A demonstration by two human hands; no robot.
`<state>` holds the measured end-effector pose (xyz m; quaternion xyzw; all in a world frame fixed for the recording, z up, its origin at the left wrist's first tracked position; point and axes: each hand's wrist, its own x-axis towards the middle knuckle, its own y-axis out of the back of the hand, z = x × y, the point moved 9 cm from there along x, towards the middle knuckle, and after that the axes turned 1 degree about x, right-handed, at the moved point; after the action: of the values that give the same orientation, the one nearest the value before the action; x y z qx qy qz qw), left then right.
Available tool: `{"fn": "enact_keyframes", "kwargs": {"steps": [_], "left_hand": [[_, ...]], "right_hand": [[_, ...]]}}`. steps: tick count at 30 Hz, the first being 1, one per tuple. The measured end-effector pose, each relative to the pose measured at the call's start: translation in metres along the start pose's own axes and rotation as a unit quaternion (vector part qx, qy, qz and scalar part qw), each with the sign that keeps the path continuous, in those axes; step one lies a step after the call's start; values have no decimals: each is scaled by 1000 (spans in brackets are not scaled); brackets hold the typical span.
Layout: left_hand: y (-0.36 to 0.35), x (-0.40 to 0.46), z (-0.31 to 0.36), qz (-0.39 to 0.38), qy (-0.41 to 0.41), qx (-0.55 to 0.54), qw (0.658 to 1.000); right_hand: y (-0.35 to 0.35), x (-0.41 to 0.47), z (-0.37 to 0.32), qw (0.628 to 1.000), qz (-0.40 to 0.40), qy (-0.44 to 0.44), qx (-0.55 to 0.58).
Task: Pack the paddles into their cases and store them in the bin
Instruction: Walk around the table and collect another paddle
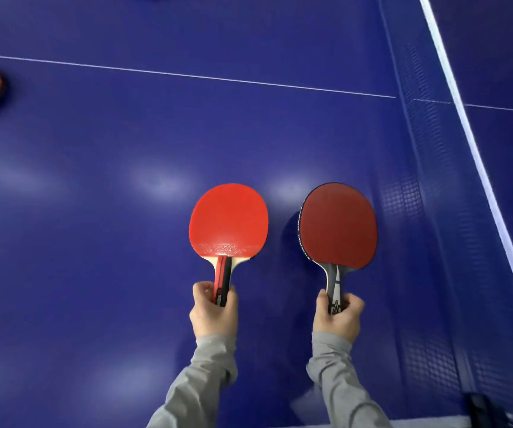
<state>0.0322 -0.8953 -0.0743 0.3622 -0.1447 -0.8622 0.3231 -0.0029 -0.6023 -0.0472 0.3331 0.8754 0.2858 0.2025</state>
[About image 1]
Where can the person's right forearm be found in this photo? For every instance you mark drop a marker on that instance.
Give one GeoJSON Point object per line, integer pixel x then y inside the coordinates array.
{"type": "Point", "coordinates": [345, 387]}

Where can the blue table tennis net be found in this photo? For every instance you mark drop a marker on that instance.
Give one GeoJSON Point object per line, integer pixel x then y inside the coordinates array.
{"type": "Point", "coordinates": [476, 149]}

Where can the black net post clamp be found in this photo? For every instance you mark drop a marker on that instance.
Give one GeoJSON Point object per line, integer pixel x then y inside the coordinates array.
{"type": "Point", "coordinates": [484, 412]}

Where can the person's left hand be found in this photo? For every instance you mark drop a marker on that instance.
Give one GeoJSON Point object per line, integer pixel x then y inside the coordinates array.
{"type": "Point", "coordinates": [214, 318]}

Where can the person's left forearm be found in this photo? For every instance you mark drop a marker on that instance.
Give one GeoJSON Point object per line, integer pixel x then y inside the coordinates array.
{"type": "Point", "coordinates": [198, 387]}

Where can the person's right hand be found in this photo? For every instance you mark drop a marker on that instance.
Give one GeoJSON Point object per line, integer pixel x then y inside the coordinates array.
{"type": "Point", "coordinates": [336, 323]}

